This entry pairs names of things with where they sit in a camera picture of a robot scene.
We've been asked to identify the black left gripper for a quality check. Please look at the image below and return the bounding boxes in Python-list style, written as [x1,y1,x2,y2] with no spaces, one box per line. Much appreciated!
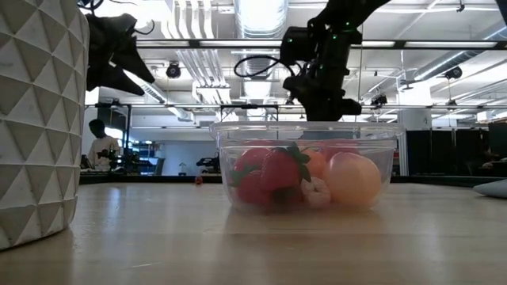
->
[85,13,157,97]

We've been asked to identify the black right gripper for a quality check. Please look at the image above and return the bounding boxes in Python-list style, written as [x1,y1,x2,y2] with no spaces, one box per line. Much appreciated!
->
[282,22,364,123]

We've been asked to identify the orange fruit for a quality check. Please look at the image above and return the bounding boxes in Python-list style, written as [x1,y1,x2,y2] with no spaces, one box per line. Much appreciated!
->
[303,149,329,180]

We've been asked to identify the small strawberry with green leaves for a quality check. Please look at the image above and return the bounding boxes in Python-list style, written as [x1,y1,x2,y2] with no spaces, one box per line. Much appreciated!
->
[228,165,274,206]
[259,142,313,198]

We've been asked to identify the pale orange peach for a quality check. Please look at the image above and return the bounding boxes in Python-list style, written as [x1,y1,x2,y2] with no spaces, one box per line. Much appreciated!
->
[324,152,383,208]

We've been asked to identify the clear plastic tupperware container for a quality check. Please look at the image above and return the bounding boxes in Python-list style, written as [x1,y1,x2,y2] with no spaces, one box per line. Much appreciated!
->
[208,120,406,214]

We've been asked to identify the grey tupperware lid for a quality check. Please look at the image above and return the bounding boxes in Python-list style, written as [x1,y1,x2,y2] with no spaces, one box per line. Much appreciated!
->
[473,177,507,200]

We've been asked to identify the person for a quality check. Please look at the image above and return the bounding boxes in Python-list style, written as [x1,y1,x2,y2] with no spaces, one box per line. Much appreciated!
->
[86,118,121,172]

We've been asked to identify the black ceiling light beam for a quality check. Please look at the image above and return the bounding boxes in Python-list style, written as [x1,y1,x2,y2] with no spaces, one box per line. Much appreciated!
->
[136,38,507,50]

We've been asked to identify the green plant in white pot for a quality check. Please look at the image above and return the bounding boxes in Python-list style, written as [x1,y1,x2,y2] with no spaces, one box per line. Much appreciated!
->
[0,0,90,251]

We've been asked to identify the black cabinet row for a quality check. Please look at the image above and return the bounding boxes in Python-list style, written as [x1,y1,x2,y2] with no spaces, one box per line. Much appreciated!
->
[406,121,507,177]

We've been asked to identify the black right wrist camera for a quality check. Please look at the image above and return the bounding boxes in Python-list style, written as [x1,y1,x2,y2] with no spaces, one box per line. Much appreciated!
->
[279,26,318,67]

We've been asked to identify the silver ventilation duct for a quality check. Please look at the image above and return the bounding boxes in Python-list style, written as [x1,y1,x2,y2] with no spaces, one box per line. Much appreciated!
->
[233,0,289,100]

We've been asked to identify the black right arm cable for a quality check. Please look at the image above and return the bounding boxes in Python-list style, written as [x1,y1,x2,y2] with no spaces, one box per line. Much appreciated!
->
[233,54,296,79]

